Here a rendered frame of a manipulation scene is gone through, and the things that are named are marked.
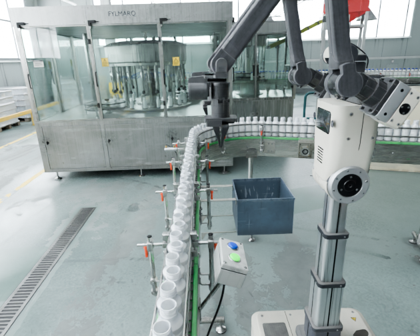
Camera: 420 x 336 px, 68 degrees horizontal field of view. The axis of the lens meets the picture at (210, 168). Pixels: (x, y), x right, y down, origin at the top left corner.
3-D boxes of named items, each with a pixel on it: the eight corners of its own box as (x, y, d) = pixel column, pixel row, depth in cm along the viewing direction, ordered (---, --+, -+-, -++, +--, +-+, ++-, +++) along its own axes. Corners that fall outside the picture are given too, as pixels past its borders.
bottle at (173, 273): (167, 312, 87) (163, 263, 82) (189, 311, 87) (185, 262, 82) (165, 330, 82) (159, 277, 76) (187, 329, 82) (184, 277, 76)
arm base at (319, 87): (322, 99, 138) (338, 74, 135) (307, 90, 137) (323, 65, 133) (315, 97, 146) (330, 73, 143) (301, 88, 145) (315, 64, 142)
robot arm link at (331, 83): (373, 79, 93) (364, 79, 98) (346, 63, 91) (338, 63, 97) (355, 107, 95) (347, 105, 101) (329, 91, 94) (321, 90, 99)
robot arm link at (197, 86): (227, 57, 88) (225, 59, 97) (187, 58, 88) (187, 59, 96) (227, 101, 92) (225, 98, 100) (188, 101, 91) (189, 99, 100)
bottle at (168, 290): (185, 348, 76) (181, 293, 71) (160, 351, 76) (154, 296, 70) (183, 328, 82) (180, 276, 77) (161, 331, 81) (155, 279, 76)
